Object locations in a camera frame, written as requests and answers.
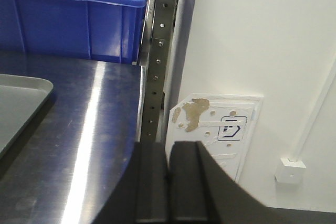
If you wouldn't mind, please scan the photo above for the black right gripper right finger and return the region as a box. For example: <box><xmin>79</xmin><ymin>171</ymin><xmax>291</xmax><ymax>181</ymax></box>
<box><xmin>169</xmin><ymin>141</ymin><xmax>335</xmax><ymax>223</ymax></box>

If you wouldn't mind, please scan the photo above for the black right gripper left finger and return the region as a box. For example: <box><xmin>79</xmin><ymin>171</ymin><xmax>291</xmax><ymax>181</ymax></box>
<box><xmin>92</xmin><ymin>141</ymin><xmax>168</xmax><ymax>223</ymax></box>

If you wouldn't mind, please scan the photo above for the blue plastic bin right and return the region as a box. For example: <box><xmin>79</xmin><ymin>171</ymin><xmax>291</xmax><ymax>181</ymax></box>
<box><xmin>1</xmin><ymin>0</ymin><xmax>147</xmax><ymax>64</ymax></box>

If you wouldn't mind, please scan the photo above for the grey metal tray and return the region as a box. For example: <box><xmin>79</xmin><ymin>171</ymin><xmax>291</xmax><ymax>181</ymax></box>
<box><xmin>1</xmin><ymin>74</ymin><xmax>54</xmax><ymax>156</ymax></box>

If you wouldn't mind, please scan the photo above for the white torn wall sticker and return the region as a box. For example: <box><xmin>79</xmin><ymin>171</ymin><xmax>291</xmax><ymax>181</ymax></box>
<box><xmin>165</xmin><ymin>94</ymin><xmax>264</xmax><ymax>182</ymax></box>

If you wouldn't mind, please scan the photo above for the white wall junction box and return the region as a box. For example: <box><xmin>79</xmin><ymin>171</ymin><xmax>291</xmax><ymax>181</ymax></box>
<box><xmin>275</xmin><ymin>158</ymin><xmax>306</xmax><ymax>184</ymax></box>

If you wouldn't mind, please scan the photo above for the white wall cable conduit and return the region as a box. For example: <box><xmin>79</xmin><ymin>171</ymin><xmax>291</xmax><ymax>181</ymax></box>
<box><xmin>290</xmin><ymin>69</ymin><xmax>336</xmax><ymax>162</ymax></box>

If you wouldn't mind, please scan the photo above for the perforated steel shelf post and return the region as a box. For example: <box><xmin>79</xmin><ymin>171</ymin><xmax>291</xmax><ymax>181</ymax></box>
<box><xmin>140</xmin><ymin>0</ymin><xmax>176</xmax><ymax>142</ymax></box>

